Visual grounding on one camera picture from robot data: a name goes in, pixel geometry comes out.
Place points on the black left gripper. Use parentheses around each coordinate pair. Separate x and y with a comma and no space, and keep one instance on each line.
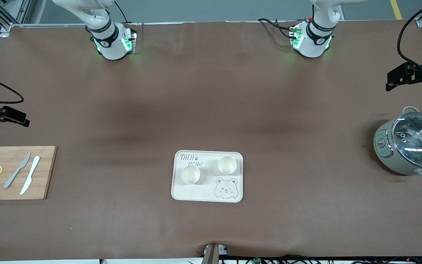
(417,72)

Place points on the white IKEA cup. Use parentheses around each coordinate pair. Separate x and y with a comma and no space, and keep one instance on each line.
(227,165)
(191,174)

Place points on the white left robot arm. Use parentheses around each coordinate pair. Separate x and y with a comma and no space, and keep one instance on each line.
(311,44)

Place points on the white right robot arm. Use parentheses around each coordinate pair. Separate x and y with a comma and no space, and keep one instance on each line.
(110,46)

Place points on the grey plastic knife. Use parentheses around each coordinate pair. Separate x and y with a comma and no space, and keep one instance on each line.
(17,170)

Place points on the white plastic knife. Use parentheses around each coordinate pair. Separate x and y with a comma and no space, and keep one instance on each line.
(31,172)

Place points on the glass pot lid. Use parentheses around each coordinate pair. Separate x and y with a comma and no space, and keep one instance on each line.
(416,141)

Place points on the wooden cutting board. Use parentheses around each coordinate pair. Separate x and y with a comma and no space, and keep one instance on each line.
(44,183)

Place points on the grey-green electric cooking pot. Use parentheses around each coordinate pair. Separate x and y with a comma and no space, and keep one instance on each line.
(385,156)

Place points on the brown table cover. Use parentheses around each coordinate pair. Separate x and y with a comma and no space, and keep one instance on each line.
(211,91)

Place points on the cream bear print tray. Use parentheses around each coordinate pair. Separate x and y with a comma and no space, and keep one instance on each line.
(203,191)

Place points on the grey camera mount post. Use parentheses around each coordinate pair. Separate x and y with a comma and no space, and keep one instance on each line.
(211,255)

